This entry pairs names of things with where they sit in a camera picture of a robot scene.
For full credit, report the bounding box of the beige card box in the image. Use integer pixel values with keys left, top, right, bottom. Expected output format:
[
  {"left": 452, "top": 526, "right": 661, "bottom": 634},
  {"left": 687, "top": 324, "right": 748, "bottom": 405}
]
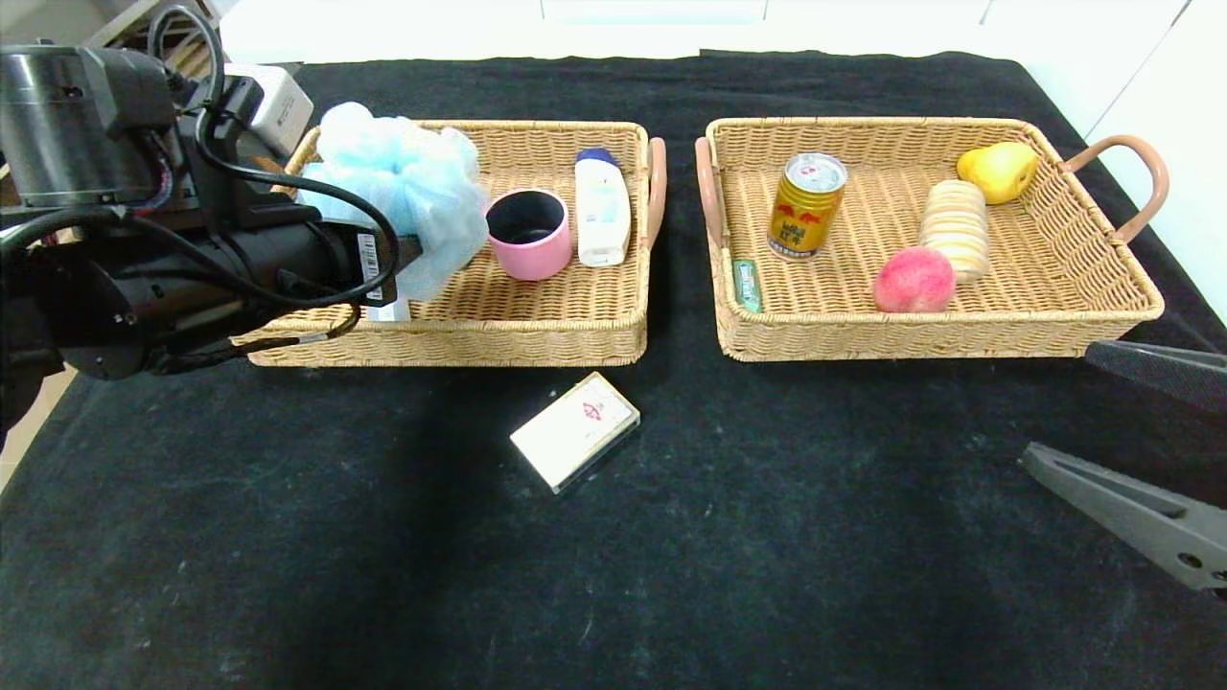
[{"left": 509, "top": 372, "right": 641, "bottom": 495}]

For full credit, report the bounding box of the pink mug with dark inside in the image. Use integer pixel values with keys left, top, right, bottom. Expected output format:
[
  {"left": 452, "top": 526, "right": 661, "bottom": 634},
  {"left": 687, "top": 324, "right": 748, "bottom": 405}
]
[{"left": 485, "top": 189, "right": 573, "bottom": 282}]

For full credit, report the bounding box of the gold energy drink can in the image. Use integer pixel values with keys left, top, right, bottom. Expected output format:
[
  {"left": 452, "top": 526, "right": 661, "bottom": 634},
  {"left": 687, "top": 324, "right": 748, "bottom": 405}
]
[{"left": 767, "top": 151, "right": 849, "bottom": 262}]

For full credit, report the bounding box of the light blue mesh bath pouf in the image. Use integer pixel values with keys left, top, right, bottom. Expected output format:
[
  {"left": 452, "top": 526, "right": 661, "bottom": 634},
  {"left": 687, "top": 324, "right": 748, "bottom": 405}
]
[{"left": 297, "top": 102, "right": 490, "bottom": 303}]

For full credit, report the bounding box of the pink peach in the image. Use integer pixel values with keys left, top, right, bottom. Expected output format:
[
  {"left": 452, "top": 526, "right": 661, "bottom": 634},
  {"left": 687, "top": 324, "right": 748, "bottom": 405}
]
[{"left": 872, "top": 246, "right": 958, "bottom": 314}]

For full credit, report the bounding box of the ridged beige bread roll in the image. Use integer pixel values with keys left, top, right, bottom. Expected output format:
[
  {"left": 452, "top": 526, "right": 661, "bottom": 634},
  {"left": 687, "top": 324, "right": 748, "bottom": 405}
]
[{"left": 917, "top": 179, "right": 991, "bottom": 284}]

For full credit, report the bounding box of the white bottle with blue cap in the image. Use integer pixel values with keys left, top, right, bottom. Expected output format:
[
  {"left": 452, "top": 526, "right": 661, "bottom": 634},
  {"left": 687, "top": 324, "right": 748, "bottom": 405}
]
[{"left": 573, "top": 147, "right": 634, "bottom": 268}]

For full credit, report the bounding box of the small green tube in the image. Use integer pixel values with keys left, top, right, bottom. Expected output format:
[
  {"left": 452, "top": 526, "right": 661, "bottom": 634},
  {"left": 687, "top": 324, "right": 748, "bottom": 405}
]
[{"left": 731, "top": 257, "right": 763, "bottom": 314}]

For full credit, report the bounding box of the black tablecloth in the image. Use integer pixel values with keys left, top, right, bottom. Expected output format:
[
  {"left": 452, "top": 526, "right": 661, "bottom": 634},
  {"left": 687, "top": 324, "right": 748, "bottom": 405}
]
[{"left": 0, "top": 50, "right": 1227, "bottom": 690}]

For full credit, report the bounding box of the white cabinet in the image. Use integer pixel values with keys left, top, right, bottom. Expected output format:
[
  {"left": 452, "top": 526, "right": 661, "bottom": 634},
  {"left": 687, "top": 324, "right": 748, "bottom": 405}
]
[{"left": 219, "top": 0, "right": 1055, "bottom": 66}]

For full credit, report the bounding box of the yellow pear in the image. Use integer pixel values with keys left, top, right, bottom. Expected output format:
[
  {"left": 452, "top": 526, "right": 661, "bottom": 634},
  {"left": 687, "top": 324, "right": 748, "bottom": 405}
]
[{"left": 956, "top": 142, "right": 1039, "bottom": 206}]

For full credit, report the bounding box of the wicker basket with brown handles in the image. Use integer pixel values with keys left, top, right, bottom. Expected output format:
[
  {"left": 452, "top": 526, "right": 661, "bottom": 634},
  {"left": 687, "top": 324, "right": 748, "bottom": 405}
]
[
  {"left": 230, "top": 120, "right": 667, "bottom": 368},
  {"left": 695, "top": 117, "right": 1170, "bottom": 363}
]

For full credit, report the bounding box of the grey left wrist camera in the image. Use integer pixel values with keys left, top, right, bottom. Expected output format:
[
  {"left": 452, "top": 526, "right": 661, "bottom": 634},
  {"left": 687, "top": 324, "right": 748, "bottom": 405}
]
[{"left": 222, "top": 62, "right": 315, "bottom": 159}]

